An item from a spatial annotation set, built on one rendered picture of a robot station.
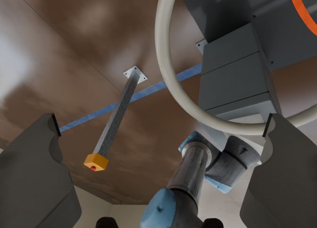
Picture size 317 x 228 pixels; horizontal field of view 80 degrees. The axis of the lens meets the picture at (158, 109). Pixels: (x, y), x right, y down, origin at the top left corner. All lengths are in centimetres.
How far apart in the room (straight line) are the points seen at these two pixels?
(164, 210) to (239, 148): 67
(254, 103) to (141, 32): 118
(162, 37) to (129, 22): 144
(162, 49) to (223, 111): 75
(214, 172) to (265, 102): 42
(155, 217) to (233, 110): 74
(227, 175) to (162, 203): 61
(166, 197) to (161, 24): 39
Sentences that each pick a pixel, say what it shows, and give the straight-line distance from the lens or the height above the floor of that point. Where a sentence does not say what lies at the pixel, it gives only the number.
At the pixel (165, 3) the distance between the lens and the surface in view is 40.
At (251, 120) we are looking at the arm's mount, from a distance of 109.
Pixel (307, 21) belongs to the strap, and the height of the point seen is 2.
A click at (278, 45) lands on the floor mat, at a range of 187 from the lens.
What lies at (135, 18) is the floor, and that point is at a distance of 180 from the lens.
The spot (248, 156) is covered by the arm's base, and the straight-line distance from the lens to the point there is 109.
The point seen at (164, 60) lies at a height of 124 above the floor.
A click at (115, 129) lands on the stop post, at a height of 73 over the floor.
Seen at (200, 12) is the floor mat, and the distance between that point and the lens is 167.
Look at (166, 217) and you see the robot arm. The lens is 50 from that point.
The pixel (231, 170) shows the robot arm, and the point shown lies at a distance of 107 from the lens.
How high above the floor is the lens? 157
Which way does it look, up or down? 40 degrees down
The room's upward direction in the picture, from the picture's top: 164 degrees counter-clockwise
